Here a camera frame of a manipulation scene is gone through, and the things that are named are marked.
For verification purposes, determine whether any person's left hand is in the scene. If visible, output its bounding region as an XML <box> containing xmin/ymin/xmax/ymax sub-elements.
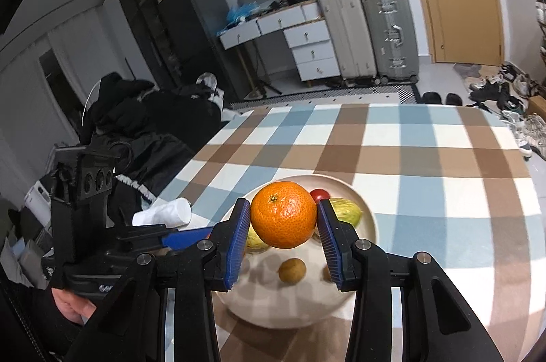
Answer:
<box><xmin>51</xmin><ymin>287</ymin><xmax>97</xmax><ymax>324</ymax></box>

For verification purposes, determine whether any silver suitcase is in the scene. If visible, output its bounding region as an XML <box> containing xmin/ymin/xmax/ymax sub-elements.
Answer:
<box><xmin>362</xmin><ymin>0</ymin><xmax>421</xmax><ymax>85</ymax></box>

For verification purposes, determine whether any black cabinet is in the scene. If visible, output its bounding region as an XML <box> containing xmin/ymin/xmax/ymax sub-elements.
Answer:
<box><xmin>115</xmin><ymin>0</ymin><xmax>184</xmax><ymax>89</ymax></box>

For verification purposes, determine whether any small cardboard box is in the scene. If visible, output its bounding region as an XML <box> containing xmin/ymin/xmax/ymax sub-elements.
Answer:
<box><xmin>527</xmin><ymin>95</ymin><xmax>546</xmax><ymax>119</ymax></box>

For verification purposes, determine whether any black tripod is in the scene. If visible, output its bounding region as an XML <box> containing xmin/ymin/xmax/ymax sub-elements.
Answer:
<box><xmin>247</xmin><ymin>42</ymin><xmax>283</xmax><ymax>98</ymax></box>

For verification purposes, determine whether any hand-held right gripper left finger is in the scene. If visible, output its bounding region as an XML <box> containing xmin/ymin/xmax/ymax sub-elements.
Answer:
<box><xmin>64</xmin><ymin>197</ymin><xmax>252</xmax><ymax>362</ymax></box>

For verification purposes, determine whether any pile of shoes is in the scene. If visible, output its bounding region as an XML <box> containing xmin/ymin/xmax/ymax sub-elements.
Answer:
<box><xmin>467</xmin><ymin>63</ymin><xmax>546</xmax><ymax>160</ymax></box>

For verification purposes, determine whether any pile of black clothes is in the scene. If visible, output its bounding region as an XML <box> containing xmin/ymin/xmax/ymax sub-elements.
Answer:
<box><xmin>83</xmin><ymin>72</ymin><xmax>227</xmax><ymax>218</ymax></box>

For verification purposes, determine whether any white drawer desk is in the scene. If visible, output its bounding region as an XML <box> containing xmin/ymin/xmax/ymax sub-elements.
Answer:
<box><xmin>219</xmin><ymin>1</ymin><xmax>342</xmax><ymax>82</ymax></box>

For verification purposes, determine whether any checked blanket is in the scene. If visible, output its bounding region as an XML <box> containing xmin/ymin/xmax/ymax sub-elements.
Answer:
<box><xmin>158</xmin><ymin>103</ymin><xmax>540</xmax><ymax>362</ymax></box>

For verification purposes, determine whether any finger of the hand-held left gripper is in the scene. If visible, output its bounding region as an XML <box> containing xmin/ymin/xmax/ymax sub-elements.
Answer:
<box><xmin>160</xmin><ymin>224</ymin><xmax>214</xmax><ymax>254</ymax></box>

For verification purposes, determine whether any beige suitcase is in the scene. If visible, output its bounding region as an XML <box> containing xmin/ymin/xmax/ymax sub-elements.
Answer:
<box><xmin>318</xmin><ymin>0</ymin><xmax>378</xmax><ymax>86</ymax></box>

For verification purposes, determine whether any person's left forearm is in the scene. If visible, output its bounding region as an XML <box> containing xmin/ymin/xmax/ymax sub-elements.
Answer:
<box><xmin>0</xmin><ymin>272</ymin><xmax>82</xmax><ymax>362</ymax></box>

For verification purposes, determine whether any large orange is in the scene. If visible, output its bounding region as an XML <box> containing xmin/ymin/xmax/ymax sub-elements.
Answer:
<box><xmin>250</xmin><ymin>181</ymin><xmax>317</xmax><ymax>249</ymax></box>

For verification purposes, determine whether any red tomato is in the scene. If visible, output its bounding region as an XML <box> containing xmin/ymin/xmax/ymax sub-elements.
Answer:
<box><xmin>309</xmin><ymin>188</ymin><xmax>331</xmax><ymax>206</ymax></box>

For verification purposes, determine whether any shoe rack with shoes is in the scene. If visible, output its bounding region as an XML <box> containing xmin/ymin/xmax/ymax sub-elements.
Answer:
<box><xmin>525</xmin><ymin>0</ymin><xmax>546</xmax><ymax>64</ymax></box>

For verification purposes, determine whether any dark grey refrigerator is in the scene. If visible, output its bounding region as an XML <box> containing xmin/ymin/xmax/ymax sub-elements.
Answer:
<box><xmin>159</xmin><ymin>0</ymin><xmax>252</xmax><ymax>100</ymax></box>

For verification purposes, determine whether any blue plastic bag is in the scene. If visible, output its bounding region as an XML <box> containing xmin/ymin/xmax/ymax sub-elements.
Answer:
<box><xmin>226</xmin><ymin>1</ymin><xmax>267</xmax><ymax>25</ymax></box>

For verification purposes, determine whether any beige plate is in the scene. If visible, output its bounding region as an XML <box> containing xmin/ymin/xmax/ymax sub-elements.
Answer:
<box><xmin>212</xmin><ymin>174</ymin><xmax>378</xmax><ymax>329</ymax></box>

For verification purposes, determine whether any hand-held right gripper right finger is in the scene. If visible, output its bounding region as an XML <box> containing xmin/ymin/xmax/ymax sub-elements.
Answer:
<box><xmin>316</xmin><ymin>197</ymin><xmax>505</xmax><ymax>362</ymax></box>

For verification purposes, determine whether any green yellow round fruit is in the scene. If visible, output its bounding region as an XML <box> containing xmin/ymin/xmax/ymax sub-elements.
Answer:
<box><xmin>329</xmin><ymin>197</ymin><xmax>364</xmax><ymax>228</ymax></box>
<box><xmin>245</xmin><ymin>225</ymin><xmax>269</xmax><ymax>252</ymax></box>

